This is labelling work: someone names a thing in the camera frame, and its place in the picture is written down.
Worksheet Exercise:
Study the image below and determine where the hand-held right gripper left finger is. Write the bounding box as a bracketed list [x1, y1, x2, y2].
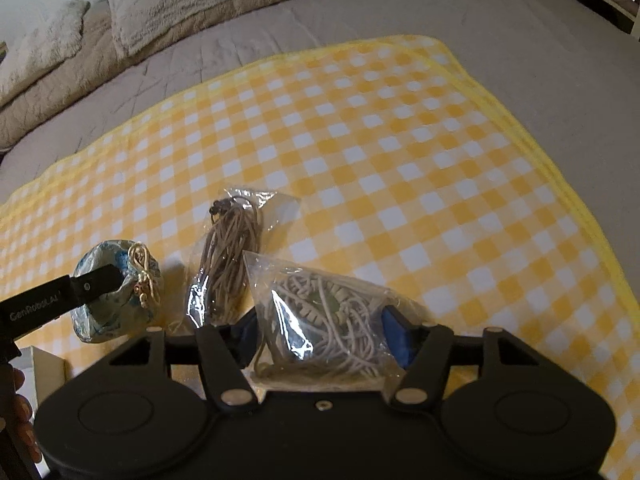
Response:
[106, 309, 262, 407]

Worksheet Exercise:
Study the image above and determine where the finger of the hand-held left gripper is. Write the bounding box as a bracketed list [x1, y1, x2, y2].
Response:
[69, 264, 124, 307]

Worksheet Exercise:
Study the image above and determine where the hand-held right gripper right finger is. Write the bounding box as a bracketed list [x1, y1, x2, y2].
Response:
[381, 306, 544, 407]

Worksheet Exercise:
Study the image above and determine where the floral fabric pouch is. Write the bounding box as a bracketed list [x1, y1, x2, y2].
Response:
[70, 239, 164, 345]

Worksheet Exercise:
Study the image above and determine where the white cardboard box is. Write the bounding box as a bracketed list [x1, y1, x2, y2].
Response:
[30, 344, 69, 387]

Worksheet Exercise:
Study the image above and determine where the clear bag of brown cord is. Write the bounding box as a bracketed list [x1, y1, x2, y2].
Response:
[185, 186, 304, 332]

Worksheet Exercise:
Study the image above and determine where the clear bag of beige cord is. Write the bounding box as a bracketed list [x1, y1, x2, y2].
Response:
[242, 250, 432, 392]

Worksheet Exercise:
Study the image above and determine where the person's left hand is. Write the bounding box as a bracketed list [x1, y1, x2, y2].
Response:
[0, 367, 41, 465]

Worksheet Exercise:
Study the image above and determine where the yellow checked cloth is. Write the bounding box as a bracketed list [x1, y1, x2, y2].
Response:
[0, 35, 640, 480]

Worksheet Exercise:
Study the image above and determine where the beige mattress pad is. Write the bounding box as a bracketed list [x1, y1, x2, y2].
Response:
[0, 0, 281, 154]

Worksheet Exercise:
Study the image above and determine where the folded beige quilt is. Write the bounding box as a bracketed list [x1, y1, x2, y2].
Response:
[0, 0, 92, 107]

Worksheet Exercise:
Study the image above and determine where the grey bed sheet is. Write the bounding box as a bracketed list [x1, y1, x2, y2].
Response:
[0, 0, 640, 311]

